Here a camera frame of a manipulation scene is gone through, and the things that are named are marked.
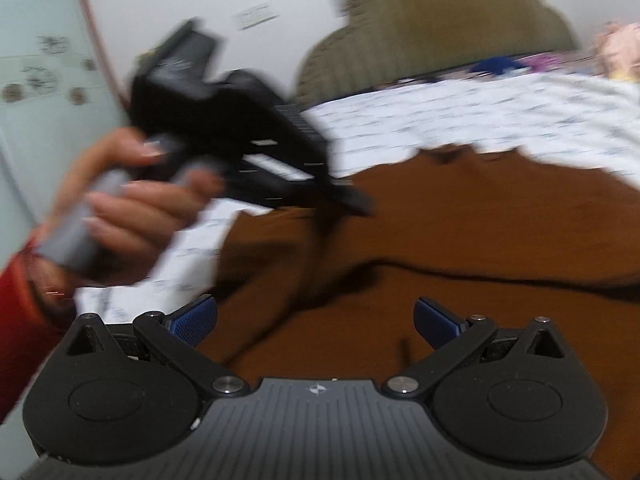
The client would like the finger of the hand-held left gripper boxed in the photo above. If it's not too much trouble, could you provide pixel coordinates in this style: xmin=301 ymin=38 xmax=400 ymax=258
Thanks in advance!
xmin=300 ymin=180 xmax=377 ymax=218
xmin=272 ymin=100 xmax=333 ymax=153

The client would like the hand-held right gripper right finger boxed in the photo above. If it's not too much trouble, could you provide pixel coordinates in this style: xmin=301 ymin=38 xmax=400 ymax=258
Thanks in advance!
xmin=381 ymin=296 xmax=568 ymax=402

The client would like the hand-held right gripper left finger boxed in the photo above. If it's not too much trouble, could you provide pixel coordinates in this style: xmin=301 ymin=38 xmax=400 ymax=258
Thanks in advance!
xmin=65 ymin=294 xmax=251 ymax=401

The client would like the brown knit sweater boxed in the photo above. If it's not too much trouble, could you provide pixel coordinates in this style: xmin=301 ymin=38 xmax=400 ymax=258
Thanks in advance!
xmin=192 ymin=142 xmax=640 ymax=480

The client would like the person's left forearm red sleeve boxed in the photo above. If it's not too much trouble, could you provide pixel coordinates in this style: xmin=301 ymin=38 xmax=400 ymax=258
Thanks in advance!
xmin=0 ymin=237 xmax=83 ymax=423

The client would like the person's left hand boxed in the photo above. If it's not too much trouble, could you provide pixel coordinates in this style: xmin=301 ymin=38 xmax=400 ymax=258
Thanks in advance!
xmin=27 ymin=127 xmax=226 ymax=281

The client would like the olive ribbed cushion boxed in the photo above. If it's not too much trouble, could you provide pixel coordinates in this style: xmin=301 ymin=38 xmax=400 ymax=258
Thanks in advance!
xmin=295 ymin=0 xmax=578 ymax=108

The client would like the white bed sheet blue script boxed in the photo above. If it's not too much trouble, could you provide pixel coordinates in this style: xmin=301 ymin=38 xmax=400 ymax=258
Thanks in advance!
xmin=72 ymin=72 xmax=640 ymax=328

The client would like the pale green wardrobe door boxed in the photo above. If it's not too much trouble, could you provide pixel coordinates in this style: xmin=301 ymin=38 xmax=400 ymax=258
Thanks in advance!
xmin=0 ymin=0 xmax=126 ymax=256

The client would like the dark blue cloth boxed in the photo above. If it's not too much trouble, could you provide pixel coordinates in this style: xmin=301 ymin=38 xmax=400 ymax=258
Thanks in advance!
xmin=467 ymin=56 xmax=521 ymax=76

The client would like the purple cloth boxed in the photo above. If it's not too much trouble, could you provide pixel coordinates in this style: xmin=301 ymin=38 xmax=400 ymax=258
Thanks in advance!
xmin=520 ymin=51 xmax=568 ymax=73

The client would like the pink cloth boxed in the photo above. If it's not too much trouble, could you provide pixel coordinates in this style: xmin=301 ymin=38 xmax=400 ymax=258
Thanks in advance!
xmin=592 ymin=21 xmax=640 ymax=82

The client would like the white wall socket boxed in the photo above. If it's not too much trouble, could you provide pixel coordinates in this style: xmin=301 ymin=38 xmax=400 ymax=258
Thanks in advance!
xmin=234 ymin=2 xmax=279 ymax=31

